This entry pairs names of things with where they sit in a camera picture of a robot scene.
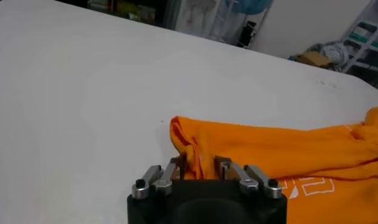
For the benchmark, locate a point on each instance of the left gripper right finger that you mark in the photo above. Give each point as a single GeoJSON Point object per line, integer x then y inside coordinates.
{"type": "Point", "coordinates": [249, 179]}

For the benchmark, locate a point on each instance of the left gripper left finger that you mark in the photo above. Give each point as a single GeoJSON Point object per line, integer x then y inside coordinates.
{"type": "Point", "coordinates": [164, 178]}

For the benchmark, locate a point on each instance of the orange t-shirt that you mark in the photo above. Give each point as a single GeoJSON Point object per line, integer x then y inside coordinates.
{"type": "Point", "coordinates": [283, 146]}

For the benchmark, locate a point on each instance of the grey clothes pile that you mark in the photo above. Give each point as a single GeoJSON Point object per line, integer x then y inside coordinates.
{"type": "Point", "coordinates": [336, 53]}

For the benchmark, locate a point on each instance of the stacked large cardboard boxes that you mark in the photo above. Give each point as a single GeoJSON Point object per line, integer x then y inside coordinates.
{"type": "Point", "coordinates": [315, 59]}

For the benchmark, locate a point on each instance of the white metal jug rack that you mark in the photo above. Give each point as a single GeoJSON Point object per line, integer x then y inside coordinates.
{"type": "Point", "coordinates": [258, 27]}

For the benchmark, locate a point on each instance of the white water dispenser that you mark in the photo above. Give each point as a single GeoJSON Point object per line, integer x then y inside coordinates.
{"type": "Point", "coordinates": [198, 18]}

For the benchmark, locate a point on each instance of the black shelving unit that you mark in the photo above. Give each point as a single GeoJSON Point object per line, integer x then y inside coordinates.
{"type": "Point", "coordinates": [131, 10]}

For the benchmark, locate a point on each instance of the blue water jug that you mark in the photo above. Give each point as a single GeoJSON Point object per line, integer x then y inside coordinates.
{"type": "Point", "coordinates": [249, 5]}

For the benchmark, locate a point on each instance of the white storage rack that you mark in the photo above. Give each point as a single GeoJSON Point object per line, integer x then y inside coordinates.
{"type": "Point", "coordinates": [363, 42]}

